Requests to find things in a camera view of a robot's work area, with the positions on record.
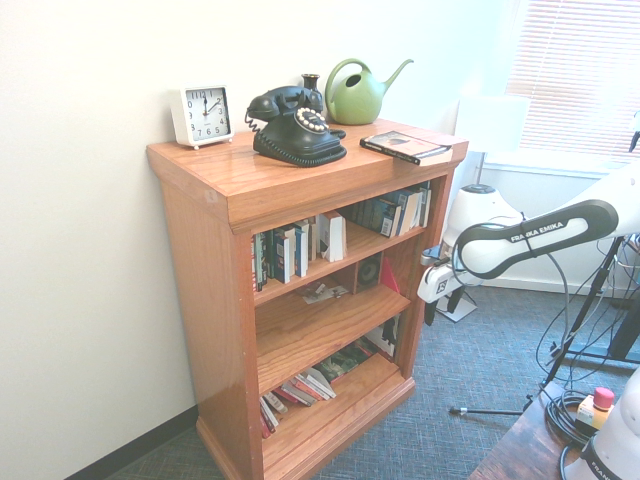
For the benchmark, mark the white window blinds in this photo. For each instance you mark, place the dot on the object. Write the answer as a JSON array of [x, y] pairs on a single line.
[[575, 75]]

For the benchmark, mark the thick dark blue book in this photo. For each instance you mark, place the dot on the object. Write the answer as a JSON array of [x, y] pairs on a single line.
[[375, 215]]

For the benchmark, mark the black white magazine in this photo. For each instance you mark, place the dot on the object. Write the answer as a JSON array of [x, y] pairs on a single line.
[[386, 337]]

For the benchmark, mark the red paperback book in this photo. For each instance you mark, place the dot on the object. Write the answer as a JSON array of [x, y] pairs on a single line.
[[300, 392]]

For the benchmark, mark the dark green spine book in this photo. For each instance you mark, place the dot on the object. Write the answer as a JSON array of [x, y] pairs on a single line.
[[270, 255]]

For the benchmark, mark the pale spine paperback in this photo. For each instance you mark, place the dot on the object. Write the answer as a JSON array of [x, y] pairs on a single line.
[[313, 237]]

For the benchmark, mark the loose photo cards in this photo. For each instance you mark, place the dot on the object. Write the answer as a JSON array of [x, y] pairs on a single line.
[[322, 293]]

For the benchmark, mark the red black spine book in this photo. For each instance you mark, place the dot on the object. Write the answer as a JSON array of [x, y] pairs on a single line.
[[258, 262]]

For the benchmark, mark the black desk frame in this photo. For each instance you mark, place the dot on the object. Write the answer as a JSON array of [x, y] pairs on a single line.
[[625, 335]]

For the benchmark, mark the red folder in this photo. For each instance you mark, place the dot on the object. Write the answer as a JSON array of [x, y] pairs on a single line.
[[390, 280]]

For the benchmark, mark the red white cover book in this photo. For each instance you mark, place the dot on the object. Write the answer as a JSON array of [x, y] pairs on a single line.
[[267, 420]]

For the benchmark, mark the blue spine book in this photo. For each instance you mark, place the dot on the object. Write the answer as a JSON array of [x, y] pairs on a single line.
[[301, 250]]

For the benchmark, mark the small black vase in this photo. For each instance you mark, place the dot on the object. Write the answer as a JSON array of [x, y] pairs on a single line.
[[311, 87]]

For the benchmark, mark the white square alarm clock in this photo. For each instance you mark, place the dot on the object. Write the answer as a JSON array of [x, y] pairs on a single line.
[[206, 117]]

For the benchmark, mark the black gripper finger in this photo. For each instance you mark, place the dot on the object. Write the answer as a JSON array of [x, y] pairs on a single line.
[[455, 301], [430, 312]]

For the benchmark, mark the white shade floor lamp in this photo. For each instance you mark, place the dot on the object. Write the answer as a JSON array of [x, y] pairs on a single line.
[[492, 122]]

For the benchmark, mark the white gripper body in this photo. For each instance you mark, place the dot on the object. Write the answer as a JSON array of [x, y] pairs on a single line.
[[440, 280]]

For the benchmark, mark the small wooden speaker box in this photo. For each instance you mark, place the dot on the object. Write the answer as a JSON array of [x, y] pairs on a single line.
[[369, 272]]

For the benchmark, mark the green plastic watering can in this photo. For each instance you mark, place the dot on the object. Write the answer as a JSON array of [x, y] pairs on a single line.
[[352, 102]]

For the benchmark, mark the oak wooden bookshelf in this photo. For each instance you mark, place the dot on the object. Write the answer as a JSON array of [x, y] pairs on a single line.
[[300, 172]]

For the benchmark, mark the cream paperback book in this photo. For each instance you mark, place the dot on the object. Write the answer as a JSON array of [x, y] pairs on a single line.
[[410, 212]]

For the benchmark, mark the thin pale paperback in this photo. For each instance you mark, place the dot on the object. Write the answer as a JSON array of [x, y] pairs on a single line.
[[278, 401]]

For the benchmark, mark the Kundera paperback with bowler hat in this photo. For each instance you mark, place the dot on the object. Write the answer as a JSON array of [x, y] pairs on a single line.
[[405, 146]]

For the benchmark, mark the white paperback with red marks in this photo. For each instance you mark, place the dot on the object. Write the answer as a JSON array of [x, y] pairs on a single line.
[[320, 384]]

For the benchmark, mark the black vintage rotary telephone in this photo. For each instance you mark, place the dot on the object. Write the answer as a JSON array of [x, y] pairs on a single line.
[[295, 137]]

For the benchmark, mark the yellow red emergency stop button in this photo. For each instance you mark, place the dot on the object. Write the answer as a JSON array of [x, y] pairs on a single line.
[[597, 407]]

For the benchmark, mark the black camera tripod stand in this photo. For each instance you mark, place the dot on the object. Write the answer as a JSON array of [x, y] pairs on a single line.
[[580, 320]]

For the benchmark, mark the blue white cover book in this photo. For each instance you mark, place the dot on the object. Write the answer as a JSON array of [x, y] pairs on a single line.
[[284, 257]]

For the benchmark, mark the dark green magazine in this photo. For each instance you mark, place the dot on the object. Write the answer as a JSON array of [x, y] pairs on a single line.
[[350, 362]]

